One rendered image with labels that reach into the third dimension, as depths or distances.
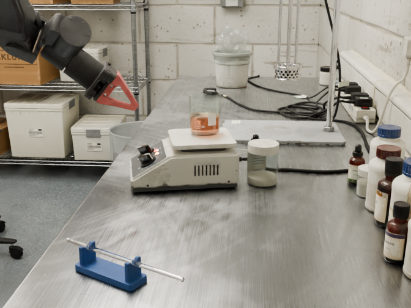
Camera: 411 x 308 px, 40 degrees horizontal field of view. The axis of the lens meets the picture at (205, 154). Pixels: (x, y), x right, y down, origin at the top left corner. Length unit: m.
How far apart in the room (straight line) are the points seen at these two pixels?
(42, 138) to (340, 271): 2.71
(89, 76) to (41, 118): 2.24
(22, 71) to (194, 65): 1.00
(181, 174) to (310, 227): 0.26
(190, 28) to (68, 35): 2.46
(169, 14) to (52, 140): 1.01
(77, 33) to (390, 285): 0.64
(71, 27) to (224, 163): 0.36
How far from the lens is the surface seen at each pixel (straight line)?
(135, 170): 1.06
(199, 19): 3.44
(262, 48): 3.44
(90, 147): 3.25
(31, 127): 3.36
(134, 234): 0.88
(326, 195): 1.05
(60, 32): 1.01
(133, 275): 0.74
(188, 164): 1.03
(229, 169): 1.04
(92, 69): 1.08
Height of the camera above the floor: 1.13
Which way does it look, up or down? 17 degrees down
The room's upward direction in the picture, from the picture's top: straight up
